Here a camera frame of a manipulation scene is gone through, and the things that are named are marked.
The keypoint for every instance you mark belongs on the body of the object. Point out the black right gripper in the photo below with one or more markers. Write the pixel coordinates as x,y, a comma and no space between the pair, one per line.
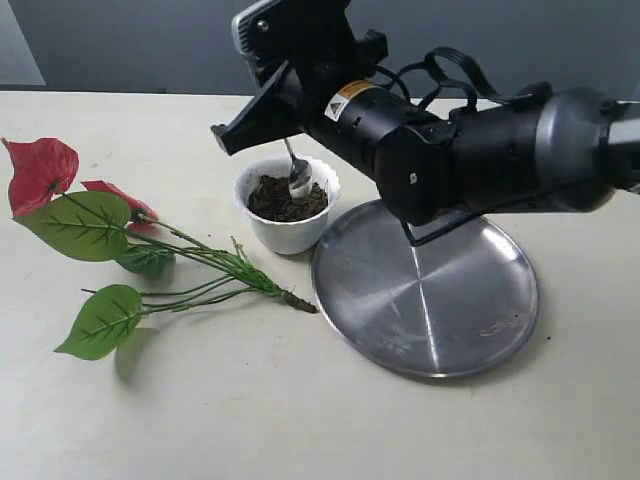
322,88

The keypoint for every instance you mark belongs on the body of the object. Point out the stainless steel spork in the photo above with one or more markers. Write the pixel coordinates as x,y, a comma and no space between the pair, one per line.
299,182

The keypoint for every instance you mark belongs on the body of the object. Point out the artificial red flower plant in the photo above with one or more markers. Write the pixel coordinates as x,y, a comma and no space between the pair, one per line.
101,223

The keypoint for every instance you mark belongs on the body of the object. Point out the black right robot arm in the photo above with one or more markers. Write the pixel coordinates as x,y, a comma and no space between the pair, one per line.
538,150

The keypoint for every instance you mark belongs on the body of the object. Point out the dark soil in pot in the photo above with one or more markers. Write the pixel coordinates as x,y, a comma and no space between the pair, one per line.
271,200

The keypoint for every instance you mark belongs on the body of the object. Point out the white ribbed plastic pot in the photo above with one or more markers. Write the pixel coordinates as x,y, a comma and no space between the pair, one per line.
286,238

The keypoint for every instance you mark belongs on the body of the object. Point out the round stainless steel plate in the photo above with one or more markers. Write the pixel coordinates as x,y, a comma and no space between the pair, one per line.
455,307

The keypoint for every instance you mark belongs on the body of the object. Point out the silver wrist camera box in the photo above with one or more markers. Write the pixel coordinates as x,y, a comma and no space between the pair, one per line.
268,29

